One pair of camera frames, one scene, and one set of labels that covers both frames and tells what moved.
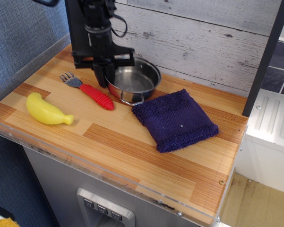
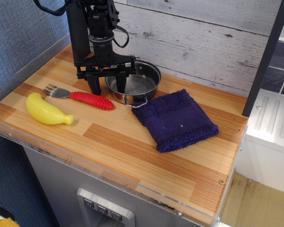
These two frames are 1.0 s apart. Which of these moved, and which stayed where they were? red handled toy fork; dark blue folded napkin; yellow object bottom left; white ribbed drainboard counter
Moved: red handled toy fork
Stayed: yellow object bottom left; white ribbed drainboard counter; dark blue folded napkin
